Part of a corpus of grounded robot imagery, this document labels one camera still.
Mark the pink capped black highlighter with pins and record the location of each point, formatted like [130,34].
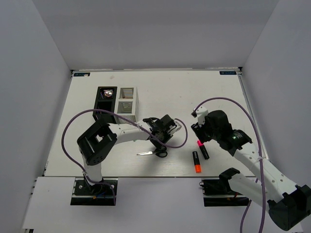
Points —
[203,150]

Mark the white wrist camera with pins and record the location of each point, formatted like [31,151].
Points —
[200,114]
[177,127]

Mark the orange capped black highlighter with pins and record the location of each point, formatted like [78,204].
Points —
[196,162]

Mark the black pen holder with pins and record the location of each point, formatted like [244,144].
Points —
[107,104]

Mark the right blue table label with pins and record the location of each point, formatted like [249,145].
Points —
[227,72]

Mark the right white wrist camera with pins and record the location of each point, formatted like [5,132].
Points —
[200,114]

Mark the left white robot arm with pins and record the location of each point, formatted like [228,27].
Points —
[98,140]

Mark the blue table label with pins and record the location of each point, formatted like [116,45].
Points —
[227,72]
[81,74]

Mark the black handled scissors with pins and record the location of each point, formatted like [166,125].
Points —
[158,153]

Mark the white pen holder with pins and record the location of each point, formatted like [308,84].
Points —
[127,103]

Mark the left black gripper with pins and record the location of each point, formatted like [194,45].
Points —
[168,136]

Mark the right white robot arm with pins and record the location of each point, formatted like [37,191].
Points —
[286,202]

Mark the left blue table label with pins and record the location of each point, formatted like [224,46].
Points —
[81,74]

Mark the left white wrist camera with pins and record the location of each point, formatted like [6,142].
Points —
[177,127]

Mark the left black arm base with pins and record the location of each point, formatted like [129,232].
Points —
[93,195]

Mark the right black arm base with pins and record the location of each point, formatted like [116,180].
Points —
[214,195]

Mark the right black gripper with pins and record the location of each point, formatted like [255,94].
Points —
[198,130]

